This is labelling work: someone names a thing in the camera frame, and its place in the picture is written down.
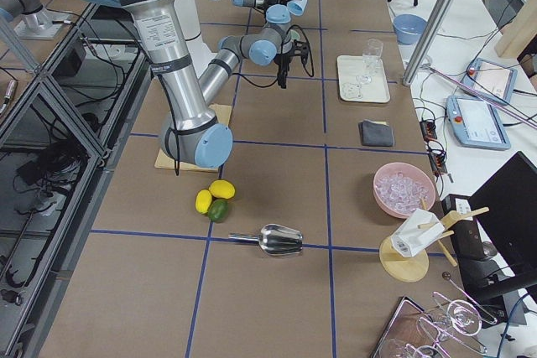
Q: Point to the wooden cutting board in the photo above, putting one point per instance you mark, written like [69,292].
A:
[205,151]

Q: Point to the black monitor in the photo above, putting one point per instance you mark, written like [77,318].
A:
[510,224]

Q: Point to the yellow lemon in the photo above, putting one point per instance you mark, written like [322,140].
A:
[203,201]
[222,189]

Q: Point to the steel ice scoop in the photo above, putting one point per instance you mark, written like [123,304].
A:
[275,240]

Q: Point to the far teach pendant tablet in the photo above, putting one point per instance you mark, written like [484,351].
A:
[491,78]

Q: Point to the light blue cup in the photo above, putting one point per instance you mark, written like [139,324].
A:
[297,7]

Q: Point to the green bowl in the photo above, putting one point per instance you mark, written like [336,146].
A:
[294,35]

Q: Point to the near teach pendant tablet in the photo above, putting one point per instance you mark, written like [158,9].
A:
[476,124]

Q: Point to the yellow lemon back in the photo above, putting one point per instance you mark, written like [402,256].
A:
[222,189]

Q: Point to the grey yellow cloth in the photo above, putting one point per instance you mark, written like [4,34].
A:
[376,134]

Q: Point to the wine glass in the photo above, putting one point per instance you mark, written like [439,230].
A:
[371,57]

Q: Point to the white bear tray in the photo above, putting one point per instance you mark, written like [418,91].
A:
[353,88]

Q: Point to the green lime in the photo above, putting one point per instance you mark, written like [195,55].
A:
[218,210]

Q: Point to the yellow lemon front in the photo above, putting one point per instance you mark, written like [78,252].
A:
[203,201]

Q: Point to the blue bowl with fork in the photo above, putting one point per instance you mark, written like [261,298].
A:
[409,28]

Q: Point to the pink bowl with ice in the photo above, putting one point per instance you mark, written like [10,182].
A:
[401,188]

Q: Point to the wooden mug tree stand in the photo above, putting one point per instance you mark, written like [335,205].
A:
[413,269]

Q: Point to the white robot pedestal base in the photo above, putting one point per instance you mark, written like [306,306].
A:
[189,22]

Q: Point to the teach pendant tablet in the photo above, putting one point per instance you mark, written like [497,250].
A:
[476,124]
[491,78]

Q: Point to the aluminium frame post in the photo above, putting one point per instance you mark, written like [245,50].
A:
[437,15]

